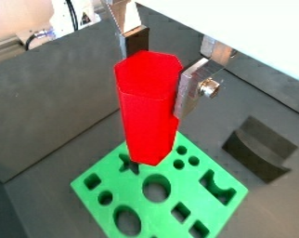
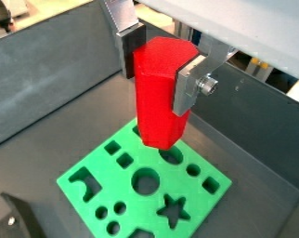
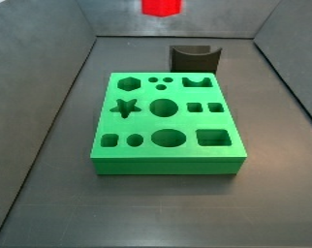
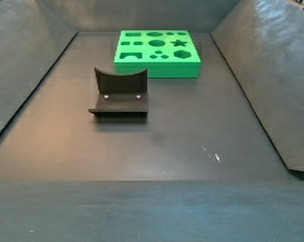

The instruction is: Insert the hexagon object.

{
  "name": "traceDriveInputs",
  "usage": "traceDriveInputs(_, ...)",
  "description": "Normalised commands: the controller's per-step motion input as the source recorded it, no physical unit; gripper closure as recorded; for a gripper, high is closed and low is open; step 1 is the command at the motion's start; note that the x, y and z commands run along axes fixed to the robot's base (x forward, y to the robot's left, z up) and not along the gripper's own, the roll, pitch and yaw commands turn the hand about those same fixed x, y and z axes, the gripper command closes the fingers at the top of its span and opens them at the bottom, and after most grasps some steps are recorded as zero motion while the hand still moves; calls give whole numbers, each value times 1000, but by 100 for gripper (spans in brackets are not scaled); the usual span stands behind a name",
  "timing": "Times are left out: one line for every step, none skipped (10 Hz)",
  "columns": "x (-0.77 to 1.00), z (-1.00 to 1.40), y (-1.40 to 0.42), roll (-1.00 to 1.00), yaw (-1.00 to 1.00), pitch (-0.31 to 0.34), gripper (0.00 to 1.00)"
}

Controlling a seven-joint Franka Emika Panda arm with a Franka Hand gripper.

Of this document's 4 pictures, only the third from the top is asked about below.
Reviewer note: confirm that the red hexagon object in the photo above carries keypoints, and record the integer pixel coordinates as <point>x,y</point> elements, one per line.
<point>161,7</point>

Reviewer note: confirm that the green shape sorter block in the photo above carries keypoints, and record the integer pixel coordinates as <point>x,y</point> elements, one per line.
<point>165,124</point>

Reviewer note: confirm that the black curved holder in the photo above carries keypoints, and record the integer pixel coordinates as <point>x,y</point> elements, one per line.
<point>195,59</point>

